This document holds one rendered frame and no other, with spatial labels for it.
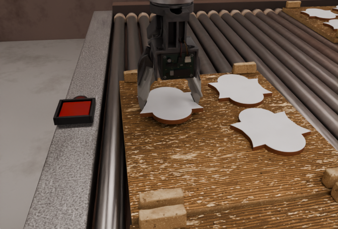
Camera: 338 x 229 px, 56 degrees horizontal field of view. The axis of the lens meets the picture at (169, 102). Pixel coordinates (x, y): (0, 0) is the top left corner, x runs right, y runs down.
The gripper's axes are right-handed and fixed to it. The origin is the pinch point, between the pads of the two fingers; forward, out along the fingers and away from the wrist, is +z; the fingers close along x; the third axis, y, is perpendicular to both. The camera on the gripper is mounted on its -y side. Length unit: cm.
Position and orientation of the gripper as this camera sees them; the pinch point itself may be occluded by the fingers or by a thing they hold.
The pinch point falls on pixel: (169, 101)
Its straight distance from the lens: 63.8
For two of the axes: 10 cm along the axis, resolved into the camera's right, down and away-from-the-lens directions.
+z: 0.0, 8.6, 5.1
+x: 9.8, -0.9, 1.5
